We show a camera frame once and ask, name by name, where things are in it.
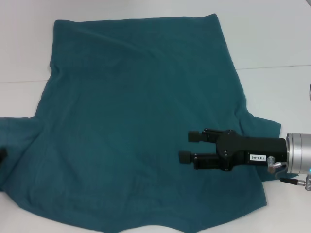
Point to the teal blue t-shirt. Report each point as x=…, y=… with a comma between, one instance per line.
x=136, y=97

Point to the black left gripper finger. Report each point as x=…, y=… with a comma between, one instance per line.
x=3, y=154

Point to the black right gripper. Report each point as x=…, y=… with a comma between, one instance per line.
x=255, y=150

